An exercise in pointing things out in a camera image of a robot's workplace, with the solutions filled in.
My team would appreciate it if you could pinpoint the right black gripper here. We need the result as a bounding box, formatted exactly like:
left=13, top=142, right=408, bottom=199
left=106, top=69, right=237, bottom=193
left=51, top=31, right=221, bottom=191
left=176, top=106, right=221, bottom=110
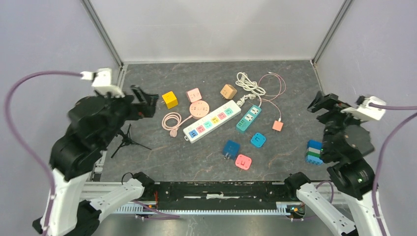
left=306, top=89, right=365, bottom=156

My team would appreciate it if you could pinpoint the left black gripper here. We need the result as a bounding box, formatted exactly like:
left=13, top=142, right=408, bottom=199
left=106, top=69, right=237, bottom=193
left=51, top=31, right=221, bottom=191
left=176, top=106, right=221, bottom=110
left=98, top=82, right=161, bottom=145

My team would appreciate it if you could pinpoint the yellow cube adapter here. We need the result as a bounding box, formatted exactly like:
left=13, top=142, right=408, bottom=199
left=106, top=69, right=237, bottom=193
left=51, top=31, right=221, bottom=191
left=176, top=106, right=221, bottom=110
left=162, top=91, right=179, bottom=109

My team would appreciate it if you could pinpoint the pink cube adapter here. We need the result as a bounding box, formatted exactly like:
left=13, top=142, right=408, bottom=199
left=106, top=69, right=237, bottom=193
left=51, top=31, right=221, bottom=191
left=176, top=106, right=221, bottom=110
left=186, top=88, right=202, bottom=103

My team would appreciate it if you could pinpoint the thin pink charger cable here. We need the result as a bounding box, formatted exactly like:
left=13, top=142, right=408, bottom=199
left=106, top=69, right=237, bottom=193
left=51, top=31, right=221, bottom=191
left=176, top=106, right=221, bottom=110
left=257, top=72, right=287, bottom=122

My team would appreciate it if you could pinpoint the salmon pink charger plug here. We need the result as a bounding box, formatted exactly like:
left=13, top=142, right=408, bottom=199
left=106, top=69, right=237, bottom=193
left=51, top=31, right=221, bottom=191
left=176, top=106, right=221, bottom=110
left=272, top=119, right=284, bottom=132

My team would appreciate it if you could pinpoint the light blue plug adapter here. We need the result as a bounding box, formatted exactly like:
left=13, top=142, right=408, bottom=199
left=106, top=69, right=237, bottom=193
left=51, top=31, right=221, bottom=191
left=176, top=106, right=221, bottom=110
left=250, top=132, right=266, bottom=148

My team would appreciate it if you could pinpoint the beige cube adapter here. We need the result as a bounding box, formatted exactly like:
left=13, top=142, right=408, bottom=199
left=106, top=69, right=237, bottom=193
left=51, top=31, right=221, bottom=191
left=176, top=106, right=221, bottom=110
left=220, top=84, right=237, bottom=100

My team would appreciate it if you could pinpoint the dark blue cube adapter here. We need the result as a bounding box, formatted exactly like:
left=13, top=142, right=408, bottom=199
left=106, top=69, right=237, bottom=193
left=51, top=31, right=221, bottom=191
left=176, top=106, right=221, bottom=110
left=222, top=140, right=240, bottom=161

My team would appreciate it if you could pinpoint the red-pink cube adapter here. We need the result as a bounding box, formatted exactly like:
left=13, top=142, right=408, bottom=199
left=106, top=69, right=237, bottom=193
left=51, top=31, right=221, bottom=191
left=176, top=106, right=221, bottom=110
left=235, top=154, right=252, bottom=171

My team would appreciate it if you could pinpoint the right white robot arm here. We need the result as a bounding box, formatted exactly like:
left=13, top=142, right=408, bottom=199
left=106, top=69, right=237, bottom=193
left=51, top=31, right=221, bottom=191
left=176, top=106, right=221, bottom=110
left=284, top=91, right=389, bottom=236

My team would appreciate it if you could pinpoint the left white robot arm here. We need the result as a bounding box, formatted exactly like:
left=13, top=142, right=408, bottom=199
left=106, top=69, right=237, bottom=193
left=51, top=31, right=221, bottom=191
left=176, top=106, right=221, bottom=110
left=32, top=86, right=159, bottom=236

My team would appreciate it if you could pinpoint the pink round socket base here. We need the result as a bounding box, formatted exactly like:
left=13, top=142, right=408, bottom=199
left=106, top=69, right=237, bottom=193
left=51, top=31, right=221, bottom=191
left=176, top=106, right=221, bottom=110
left=189, top=100, right=210, bottom=119

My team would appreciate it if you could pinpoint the blue green block stack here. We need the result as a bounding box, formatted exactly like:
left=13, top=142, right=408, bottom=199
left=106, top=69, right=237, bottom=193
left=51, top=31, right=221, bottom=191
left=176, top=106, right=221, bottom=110
left=305, top=140, right=324, bottom=166

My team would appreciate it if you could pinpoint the white multicolour power strip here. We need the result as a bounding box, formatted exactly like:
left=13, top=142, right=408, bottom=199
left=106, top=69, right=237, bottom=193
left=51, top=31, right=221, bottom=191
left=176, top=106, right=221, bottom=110
left=183, top=100, right=241, bottom=144

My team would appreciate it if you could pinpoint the teal power strip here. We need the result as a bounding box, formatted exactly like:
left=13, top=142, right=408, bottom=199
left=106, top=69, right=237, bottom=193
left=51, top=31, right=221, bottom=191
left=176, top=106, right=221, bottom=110
left=236, top=105, right=262, bottom=133

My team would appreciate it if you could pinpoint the pink coiled cable with plug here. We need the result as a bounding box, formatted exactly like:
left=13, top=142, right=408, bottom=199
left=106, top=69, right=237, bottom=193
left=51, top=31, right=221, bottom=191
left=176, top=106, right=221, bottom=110
left=162, top=112, right=193, bottom=138

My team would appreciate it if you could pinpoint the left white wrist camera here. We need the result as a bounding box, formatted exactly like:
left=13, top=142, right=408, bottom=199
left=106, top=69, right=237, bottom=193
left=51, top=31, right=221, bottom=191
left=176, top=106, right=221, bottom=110
left=81, top=67, right=125, bottom=98

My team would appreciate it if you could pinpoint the white coiled cord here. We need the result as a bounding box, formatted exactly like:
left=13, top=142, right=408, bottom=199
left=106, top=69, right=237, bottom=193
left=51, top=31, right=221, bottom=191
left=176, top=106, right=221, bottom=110
left=235, top=72, right=267, bottom=108

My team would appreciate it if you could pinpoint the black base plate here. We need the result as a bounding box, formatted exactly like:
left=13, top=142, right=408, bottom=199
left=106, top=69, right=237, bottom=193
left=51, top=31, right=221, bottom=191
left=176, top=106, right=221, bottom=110
left=139, top=181, right=298, bottom=210

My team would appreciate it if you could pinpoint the light blue cable duct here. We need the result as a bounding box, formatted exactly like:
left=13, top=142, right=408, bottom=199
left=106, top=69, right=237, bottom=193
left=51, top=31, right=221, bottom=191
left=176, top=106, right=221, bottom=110
left=114, top=203, right=295, bottom=216

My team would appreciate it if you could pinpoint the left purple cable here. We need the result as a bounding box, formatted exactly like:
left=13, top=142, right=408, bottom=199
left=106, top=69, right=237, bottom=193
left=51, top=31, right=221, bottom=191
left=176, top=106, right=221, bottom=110
left=3, top=71, right=180, bottom=236

